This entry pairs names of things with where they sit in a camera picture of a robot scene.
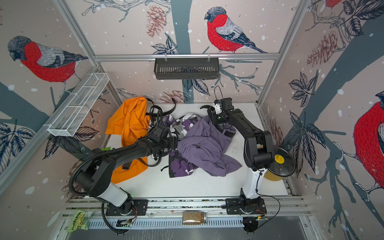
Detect purple camouflage trousers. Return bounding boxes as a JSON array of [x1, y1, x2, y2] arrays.
[[162, 113, 202, 178]]

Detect orange trousers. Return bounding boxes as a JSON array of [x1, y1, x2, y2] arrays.
[[106, 97, 150, 184]]

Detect plain purple garment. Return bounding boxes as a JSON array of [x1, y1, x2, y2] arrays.
[[177, 116, 242, 177]]

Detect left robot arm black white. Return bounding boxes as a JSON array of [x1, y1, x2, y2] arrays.
[[69, 109, 178, 216]]

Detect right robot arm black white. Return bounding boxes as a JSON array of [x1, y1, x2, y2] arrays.
[[207, 98, 274, 214]]

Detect black perforated metal shelf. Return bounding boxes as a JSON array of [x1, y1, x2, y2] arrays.
[[154, 58, 220, 80]]

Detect yellow object beside spool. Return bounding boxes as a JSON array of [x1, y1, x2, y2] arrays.
[[264, 170, 284, 182]]

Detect black spool yellow hub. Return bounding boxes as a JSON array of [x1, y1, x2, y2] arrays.
[[268, 146, 296, 178]]

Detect jar of grains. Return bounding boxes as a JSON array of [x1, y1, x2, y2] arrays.
[[182, 211, 207, 226]]

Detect green snack bag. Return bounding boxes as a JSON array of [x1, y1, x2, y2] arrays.
[[67, 210, 93, 233]]

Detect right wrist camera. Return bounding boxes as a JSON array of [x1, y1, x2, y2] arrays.
[[213, 100, 222, 115]]

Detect horizontal aluminium frame bar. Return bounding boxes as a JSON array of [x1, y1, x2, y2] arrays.
[[94, 53, 280, 63]]

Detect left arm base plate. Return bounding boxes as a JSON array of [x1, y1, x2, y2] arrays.
[[106, 199, 149, 217]]

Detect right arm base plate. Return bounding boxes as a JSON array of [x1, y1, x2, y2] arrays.
[[221, 197, 267, 215]]

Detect white wire mesh basket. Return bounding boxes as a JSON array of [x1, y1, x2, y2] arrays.
[[48, 73, 110, 137]]

